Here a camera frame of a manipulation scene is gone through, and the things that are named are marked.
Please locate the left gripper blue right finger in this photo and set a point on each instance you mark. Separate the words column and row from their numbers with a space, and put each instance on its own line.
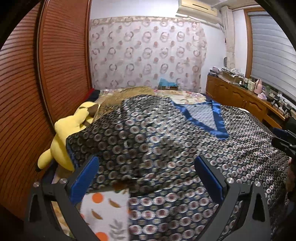
column 252, row 221

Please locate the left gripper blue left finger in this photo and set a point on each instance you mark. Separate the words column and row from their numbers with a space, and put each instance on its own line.
column 67, row 192

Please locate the navy circle-patterned satin garment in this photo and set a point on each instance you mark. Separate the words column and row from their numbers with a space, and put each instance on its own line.
column 152, row 142

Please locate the orange-print white sheet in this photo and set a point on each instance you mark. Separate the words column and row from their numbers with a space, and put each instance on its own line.
column 106, row 213

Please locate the pink kettle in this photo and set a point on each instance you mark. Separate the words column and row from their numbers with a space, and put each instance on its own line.
column 258, row 87

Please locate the wooden sideboard cabinet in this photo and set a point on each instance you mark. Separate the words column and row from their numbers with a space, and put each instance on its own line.
column 229, row 94

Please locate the yellow plush toy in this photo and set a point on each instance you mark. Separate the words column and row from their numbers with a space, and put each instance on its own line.
column 65, row 127

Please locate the clutter pile on sideboard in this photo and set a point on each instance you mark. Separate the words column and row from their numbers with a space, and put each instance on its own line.
column 226, row 74

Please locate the grey window blind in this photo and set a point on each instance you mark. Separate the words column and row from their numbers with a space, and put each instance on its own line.
column 273, row 57

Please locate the gold patterned folded cloth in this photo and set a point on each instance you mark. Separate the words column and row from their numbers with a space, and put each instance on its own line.
column 111, row 100

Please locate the floral cream bedspread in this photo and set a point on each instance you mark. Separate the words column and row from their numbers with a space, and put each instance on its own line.
column 177, row 96

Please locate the wooden louvered wardrobe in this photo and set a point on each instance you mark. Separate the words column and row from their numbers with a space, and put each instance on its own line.
column 45, row 75

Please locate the blue item on box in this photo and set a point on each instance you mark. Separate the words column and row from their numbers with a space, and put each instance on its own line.
column 166, row 85

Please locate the white air conditioner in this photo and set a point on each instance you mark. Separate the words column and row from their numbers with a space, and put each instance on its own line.
column 199, row 10

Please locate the circle-patterned pink curtain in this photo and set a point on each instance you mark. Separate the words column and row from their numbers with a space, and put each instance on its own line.
column 136, row 51

